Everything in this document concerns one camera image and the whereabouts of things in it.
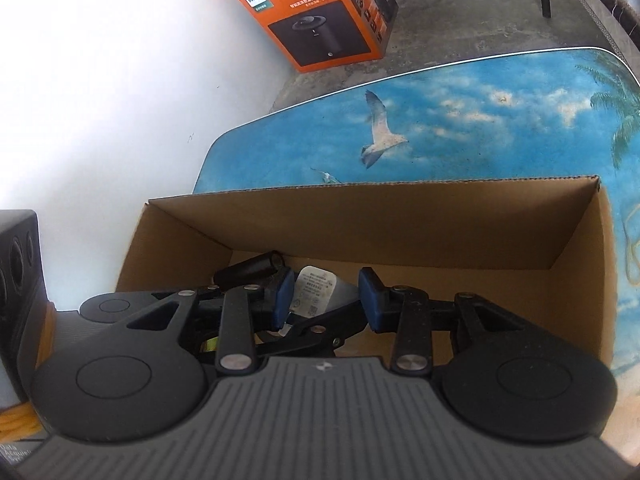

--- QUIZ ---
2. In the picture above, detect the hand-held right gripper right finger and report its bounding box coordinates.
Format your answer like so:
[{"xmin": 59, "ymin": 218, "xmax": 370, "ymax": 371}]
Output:
[{"xmin": 358, "ymin": 266, "xmax": 524, "ymax": 377}]

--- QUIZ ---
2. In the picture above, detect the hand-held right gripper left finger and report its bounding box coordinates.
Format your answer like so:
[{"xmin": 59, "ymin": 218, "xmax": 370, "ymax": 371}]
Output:
[{"xmin": 125, "ymin": 266, "xmax": 294, "ymax": 377}]

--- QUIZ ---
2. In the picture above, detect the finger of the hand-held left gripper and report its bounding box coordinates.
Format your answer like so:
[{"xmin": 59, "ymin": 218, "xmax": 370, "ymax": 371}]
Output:
[
  {"xmin": 150, "ymin": 282, "xmax": 226, "ymax": 311},
  {"xmin": 255, "ymin": 302, "xmax": 371, "ymax": 361}
]

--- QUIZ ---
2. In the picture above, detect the white charger plug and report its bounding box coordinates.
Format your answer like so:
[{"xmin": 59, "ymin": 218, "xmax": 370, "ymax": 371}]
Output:
[{"xmin": 292, "ymin": 265, "xmax": 361, "ymax": 331}]

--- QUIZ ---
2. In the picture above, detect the brown cardboard box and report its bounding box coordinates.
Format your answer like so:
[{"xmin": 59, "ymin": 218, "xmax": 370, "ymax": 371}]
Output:
[{"xmin": 115, "ymin": 175, "xmax": 618, "ymax": 367}]

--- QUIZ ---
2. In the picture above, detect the black cylinder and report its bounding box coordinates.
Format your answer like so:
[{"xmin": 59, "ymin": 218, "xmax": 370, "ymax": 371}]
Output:
[{"xmin": 214, "ymin": 250, "xmax": 286, "ymax": 287}]

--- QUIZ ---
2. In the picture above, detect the orange printed carton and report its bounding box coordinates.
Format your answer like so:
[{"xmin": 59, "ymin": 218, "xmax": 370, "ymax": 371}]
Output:
[{"xmin": 210, "ymin": 0, "xmax": 399, "ymax": 74}]

